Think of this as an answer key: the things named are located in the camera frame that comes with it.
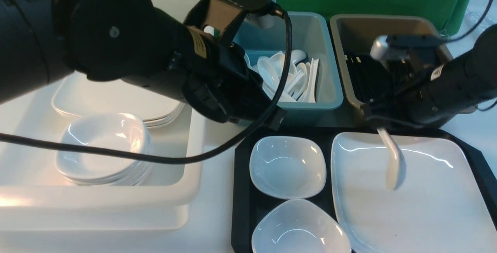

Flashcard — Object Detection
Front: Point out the stack of white square plates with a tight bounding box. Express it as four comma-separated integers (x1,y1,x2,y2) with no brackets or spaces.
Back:
52,72,184,128

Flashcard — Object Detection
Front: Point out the large white plastic bin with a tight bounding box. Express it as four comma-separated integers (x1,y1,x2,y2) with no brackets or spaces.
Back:
1,0,207,232

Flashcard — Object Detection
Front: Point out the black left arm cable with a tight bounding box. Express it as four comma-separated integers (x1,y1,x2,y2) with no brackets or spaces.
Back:
0,10,293,165

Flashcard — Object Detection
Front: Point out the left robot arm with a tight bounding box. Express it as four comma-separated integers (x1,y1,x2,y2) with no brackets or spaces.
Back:
0,0,288,129

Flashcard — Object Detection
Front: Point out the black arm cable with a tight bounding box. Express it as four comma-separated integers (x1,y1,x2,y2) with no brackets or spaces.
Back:
443,0,497,44
0,10,293,165

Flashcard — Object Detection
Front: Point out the teal plastic bin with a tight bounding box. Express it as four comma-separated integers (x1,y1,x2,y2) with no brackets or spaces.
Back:
235,12,343,127

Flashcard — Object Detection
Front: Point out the white small bowl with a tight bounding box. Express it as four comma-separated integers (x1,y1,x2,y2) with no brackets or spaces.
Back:
250,136,327,200
251,199,352,253

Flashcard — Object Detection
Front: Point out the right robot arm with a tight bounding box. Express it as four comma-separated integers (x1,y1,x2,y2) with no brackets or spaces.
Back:
361,26,497,128

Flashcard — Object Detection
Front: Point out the brown plastic bin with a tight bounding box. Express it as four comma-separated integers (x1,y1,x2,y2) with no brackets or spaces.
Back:
330,14,452,129

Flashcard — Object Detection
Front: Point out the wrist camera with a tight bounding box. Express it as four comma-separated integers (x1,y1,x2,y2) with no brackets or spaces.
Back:
370,35,446,61
183,0,287,46

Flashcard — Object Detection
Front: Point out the white ceramic spoon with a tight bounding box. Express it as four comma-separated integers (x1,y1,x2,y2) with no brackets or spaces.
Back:
377,128,407,191

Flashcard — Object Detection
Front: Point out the pile of black chopsticks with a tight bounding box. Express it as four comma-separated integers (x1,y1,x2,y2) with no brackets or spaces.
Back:
344,53,412,103

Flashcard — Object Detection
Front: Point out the large white rice plate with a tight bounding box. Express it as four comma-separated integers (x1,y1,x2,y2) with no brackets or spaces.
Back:
331,132,497,253

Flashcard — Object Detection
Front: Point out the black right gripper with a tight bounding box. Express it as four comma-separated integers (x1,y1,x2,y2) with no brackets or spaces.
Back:
362,49,496,129

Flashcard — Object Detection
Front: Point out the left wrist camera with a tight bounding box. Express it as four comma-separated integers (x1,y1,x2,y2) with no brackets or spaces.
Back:
183,0,287,46

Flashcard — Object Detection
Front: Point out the stack of white small bowls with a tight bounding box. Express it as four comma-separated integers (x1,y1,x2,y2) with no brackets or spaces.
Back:
56,113,154,186

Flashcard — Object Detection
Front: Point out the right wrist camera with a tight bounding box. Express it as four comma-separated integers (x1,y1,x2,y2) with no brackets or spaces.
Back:
370,35,446,61

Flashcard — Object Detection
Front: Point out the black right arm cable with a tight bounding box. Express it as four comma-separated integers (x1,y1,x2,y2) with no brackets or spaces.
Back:
443,0,497,44

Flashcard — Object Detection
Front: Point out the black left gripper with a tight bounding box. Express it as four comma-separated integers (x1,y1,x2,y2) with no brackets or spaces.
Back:
70,0,286,129

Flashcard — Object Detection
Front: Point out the pile of white spoons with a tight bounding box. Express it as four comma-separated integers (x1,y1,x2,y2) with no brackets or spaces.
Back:
244,49,320,103

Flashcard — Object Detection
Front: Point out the black serving tray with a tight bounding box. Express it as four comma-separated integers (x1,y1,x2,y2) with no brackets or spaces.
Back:
231,127,497,253

